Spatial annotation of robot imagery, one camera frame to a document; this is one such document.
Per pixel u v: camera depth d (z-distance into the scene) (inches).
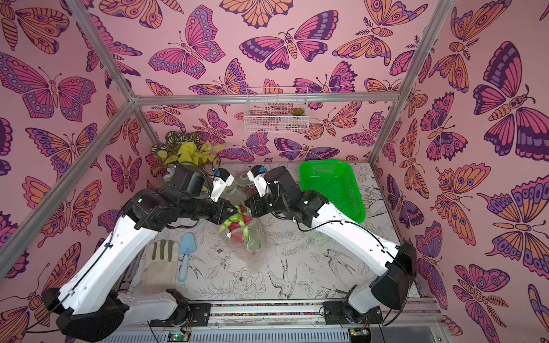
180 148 35.5
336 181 44.4
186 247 35.4
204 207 20.9
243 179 24.6
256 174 24.2
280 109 38.0
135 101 36.5
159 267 32.6
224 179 22.4
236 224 26.2
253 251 34.7
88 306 14.8
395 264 15.7
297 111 36.9
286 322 28.7
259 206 23.9
